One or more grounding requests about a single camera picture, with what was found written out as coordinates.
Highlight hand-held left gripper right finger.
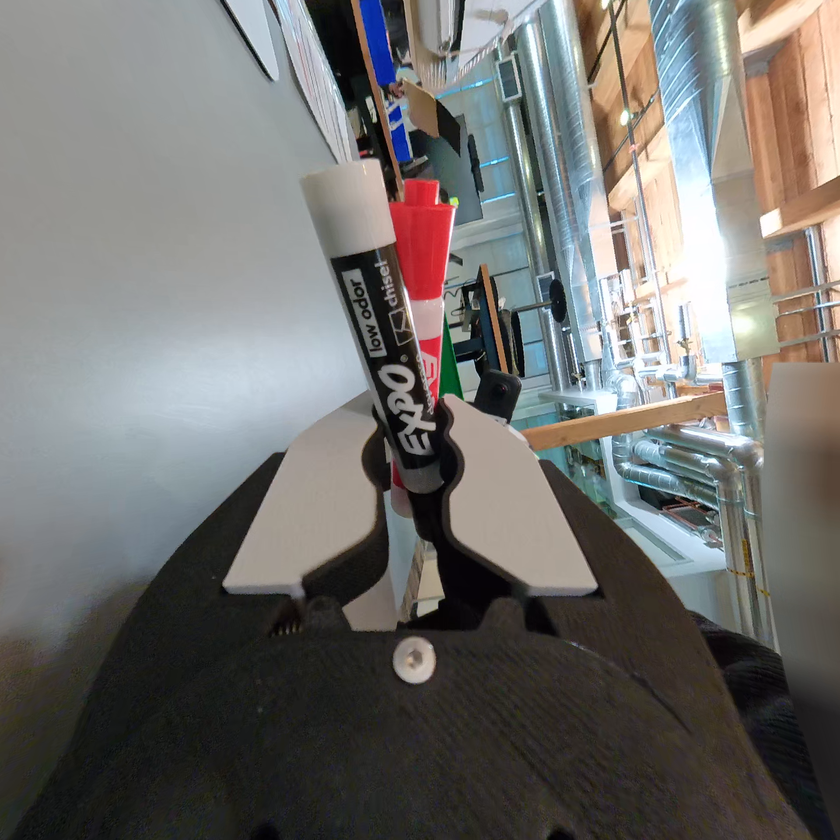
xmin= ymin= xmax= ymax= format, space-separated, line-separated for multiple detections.
xmin=441 ymin=395 xmax=600 ymax=601

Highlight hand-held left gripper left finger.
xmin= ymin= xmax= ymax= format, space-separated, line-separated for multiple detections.
xmin=223 ymin=392 xmax=395 ymax=605

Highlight red dry erase marker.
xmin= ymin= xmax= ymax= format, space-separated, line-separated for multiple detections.
xmin=388 ymin=178 xmax=458 ymax=521

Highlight black dry erase marker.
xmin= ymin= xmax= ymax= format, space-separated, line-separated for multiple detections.
xmin=300 ymin=159 xmax=455 ymax=559

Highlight green plastic bin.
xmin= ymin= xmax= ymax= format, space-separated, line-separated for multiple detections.
xmin=440 ymin=314 xmax=465 ymax=403

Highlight black disc on rod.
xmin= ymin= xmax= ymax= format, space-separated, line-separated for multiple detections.
xmin=518 ymin=279 xmax=569 ymax=326

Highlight wooden railing beam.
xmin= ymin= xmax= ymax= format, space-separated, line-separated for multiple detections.
xmin=525 ymin=392 xmax=731 ymax=451

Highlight silver insulated pipes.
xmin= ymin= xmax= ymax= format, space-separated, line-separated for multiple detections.
xmin=612 ymin=427 xmax=777 ymax=645

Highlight black monitor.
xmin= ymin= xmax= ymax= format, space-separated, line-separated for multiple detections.
xmin=403 ymin=79 xmax=484 ymax=228

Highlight person's black sweater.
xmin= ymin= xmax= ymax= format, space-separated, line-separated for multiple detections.
xmin=689 ymin=610 xmax=834 ymax=840

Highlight white paper sheet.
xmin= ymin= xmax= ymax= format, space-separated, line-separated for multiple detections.
xmin=272 ymin=0 xmax=357 ymax=165

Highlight round silver duct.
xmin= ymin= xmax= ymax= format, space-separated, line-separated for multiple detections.
xmin=518 ymin=0 xmax=613 ymax=389

